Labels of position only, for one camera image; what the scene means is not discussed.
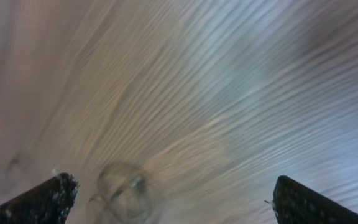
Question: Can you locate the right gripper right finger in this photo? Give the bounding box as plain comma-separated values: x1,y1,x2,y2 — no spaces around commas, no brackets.
272,175,358,224

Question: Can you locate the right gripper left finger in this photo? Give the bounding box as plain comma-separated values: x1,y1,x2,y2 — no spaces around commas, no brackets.
0,173,79,224

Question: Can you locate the black usb cable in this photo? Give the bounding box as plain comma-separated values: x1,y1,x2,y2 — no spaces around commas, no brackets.
85,161,155,224

